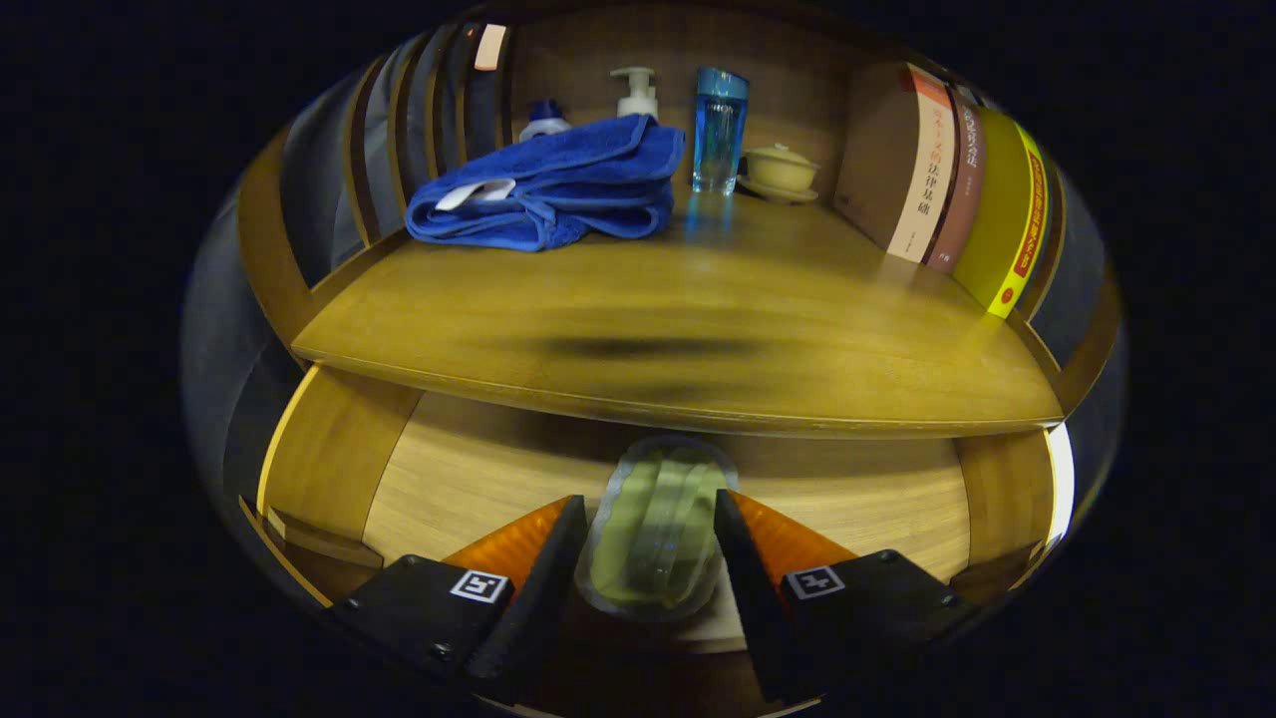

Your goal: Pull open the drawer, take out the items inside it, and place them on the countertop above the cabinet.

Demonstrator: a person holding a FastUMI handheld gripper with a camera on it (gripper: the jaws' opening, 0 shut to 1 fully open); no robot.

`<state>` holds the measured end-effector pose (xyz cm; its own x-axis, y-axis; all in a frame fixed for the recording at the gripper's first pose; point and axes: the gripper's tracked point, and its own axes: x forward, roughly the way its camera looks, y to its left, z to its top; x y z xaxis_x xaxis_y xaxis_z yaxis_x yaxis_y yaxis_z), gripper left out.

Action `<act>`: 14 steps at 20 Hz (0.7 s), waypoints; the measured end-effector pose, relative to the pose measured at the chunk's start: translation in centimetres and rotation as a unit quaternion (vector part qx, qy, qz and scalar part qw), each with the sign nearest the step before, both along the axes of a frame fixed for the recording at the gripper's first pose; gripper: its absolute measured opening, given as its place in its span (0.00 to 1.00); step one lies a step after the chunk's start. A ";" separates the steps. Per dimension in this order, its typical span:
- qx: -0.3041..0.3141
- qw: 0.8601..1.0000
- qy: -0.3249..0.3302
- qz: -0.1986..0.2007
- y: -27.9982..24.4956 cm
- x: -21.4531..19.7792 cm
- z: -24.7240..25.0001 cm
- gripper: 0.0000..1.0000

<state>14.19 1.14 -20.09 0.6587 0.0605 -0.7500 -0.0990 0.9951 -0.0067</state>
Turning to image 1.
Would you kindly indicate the brown book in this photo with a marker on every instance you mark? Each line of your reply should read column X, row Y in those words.
column 962, row 189

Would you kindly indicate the beige book with orange band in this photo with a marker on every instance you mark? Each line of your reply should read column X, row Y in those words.
column 877, row 160

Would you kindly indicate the wooden countertop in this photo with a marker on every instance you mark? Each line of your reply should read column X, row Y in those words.
column 648, row 299

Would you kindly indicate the wooden drawer with black knob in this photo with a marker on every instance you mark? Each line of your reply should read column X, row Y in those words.
column 478, row 479

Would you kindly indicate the white table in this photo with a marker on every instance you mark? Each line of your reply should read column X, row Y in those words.
column 1061, row 479

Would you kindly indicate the yellow book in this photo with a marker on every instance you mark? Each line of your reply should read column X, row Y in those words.
column 997, row 219

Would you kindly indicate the yellow lidded teacup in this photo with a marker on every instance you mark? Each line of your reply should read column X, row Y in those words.
column 780, row 172

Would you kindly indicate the white pump bottle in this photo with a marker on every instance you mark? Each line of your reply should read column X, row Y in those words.
column 638, row 100

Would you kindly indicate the blue folded towel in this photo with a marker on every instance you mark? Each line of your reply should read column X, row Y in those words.
column 558, row 179

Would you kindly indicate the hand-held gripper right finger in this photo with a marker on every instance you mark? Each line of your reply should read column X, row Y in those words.
column 748, row 608

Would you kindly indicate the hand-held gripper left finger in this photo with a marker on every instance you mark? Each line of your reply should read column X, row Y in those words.
column 543, row 608

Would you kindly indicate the blue glass bottle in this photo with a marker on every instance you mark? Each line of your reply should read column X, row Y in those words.
column 720, row 140

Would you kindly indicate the small white blue-capped bottle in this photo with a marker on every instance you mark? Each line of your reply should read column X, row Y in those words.
column 545, row 122

